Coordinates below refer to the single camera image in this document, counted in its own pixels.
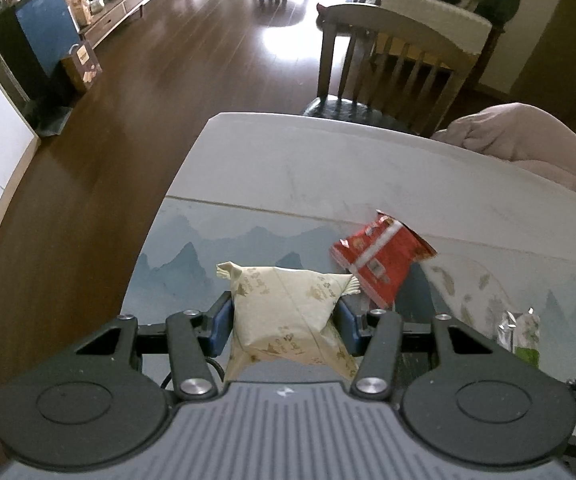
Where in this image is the green snack packet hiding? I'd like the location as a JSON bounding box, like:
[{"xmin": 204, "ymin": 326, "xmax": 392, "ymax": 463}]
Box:
[{"xmin": 497, "ymin": 307, "xmax": 541, "ymax": 368}]

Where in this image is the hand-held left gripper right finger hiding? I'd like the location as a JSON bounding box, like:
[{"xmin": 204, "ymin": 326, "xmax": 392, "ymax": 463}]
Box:
[{"xmin": 334, "ymin": 300, "xmax": 500, "ymax": 402}]

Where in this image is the sofa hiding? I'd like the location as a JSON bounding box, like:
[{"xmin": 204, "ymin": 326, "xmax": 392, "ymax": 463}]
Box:
[{"xmin": 318, "ymin": 0, "xmax": 524, "ymax": 56}]

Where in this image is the red snack bag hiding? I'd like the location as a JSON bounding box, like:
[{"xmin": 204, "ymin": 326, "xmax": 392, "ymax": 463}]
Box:
[{"xmin": 330, "ymin": 209, "xmax": 439, "ymax": 308}]

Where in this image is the mountain print table mat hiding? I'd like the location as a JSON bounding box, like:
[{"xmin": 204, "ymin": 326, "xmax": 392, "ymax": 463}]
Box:
[{"xmin": 120, "ymin": 195, "xmax": 576, "ymax": 391}]

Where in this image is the black and blue cabinet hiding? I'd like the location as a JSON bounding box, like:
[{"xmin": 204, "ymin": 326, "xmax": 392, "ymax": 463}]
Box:
[{"xmin": 0, "ymin": 0, "xmax": 81, "ymax": 111}]

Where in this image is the cream snack packet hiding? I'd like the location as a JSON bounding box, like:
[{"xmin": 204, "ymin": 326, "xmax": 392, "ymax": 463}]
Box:
[{"xmin": 215, "ymin": 261, "xmax": 361, "ymax": 383}]

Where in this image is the dark floor mat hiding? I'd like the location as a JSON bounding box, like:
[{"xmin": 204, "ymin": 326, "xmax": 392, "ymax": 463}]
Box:
[{"xmin": 32, "ymin": 104, "xmax": 74, "ymax": 140}]

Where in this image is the brown paper bag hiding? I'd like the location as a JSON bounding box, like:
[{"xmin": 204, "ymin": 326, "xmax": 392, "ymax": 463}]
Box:
[{"xmin": 60, "ymin": 42, "xmax": 103, "ymax": 93}]

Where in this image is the wooden chair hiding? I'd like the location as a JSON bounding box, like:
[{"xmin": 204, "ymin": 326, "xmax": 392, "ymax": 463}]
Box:
[{"xmin": 302, "ymin": 2, "xmax": 471, "ymax": 137}]

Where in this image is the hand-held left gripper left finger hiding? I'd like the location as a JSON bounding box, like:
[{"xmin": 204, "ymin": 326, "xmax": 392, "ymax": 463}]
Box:
[{"xmin": 74, "ymin": 291, "xmax": 235, "ymax": 402}]

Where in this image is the pink cloth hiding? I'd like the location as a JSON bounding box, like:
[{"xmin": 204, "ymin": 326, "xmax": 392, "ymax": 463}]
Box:
[{"xmin": 430, "ymin": 102, "xmax": 576, "ymax": 208}]

